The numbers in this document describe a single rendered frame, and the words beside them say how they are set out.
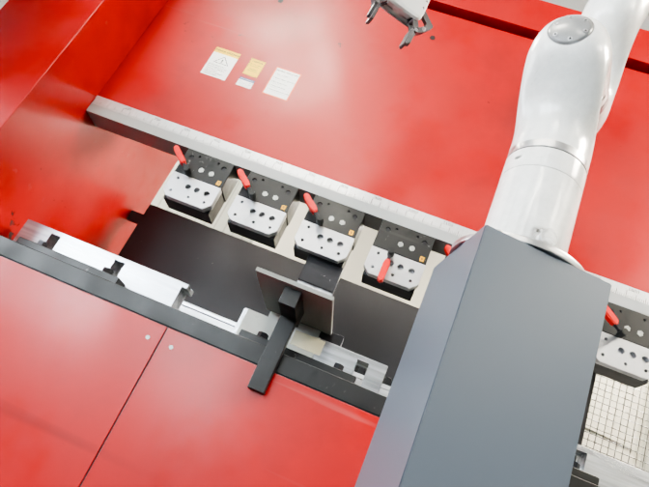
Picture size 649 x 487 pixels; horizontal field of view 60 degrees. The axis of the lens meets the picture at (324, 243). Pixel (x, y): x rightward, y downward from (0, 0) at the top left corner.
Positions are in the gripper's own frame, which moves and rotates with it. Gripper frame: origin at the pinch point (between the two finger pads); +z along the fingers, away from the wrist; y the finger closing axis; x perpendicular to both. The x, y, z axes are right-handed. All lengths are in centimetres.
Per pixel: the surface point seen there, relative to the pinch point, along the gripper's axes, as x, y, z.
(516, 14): -40, -41, -59
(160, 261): -105, 14, 63
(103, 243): -110, 35, 67
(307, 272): -34, -19, 50
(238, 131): -53, 15, 21
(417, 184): -31.0, -33.8, 12.9
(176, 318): -25, 6, 76
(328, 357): -23, -31, 67
